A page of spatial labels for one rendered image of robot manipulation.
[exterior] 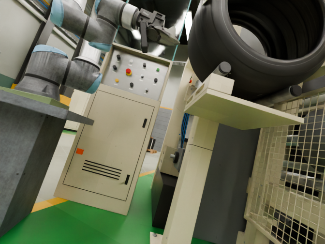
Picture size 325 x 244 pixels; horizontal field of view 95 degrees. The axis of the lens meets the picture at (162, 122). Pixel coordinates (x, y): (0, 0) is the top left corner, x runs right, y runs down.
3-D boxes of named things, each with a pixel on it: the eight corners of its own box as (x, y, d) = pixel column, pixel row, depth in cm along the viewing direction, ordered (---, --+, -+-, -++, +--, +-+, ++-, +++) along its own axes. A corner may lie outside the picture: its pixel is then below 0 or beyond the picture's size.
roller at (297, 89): (235, 108, 89) (241, 104, 89) (239, 114, 89) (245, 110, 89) (289, 88, 54) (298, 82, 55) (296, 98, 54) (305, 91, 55)
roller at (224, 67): (190, 94, 88) (197, 90, 88) (194, 100, 87) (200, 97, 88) (217, 64, 53) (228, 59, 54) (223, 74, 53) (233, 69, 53)
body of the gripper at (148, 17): (167, 15, 62) (140, 3, 62) (158, 32, 61) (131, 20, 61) (165, 29, 70) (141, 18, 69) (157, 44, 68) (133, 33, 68)
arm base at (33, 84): (2, 87, 68) (9, 67, 69) (29, 97, 86) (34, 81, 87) (48, 98, 72) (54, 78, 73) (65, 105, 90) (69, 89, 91)
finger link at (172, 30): (185, 29, 63) (165, 20, 62) (180, 41, 62) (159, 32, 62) (183, 34, 66) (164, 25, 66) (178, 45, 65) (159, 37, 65)
